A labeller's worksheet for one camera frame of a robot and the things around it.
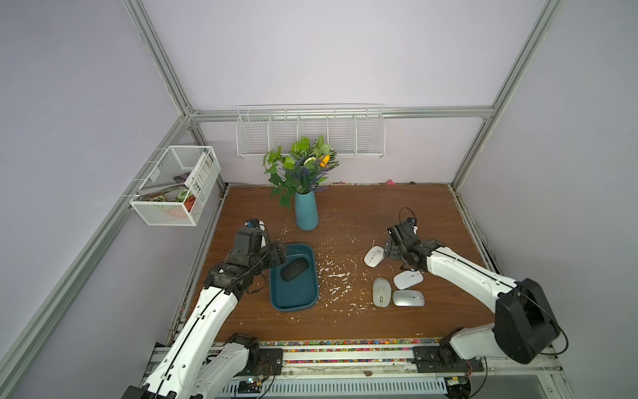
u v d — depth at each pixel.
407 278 0.89
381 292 0.85
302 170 0.81
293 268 0.92
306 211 0.98
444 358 0.67
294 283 0.91
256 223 0.68
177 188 0.75
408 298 0.85
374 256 0.94
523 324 0.42
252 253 0.58
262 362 0.73
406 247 0.67
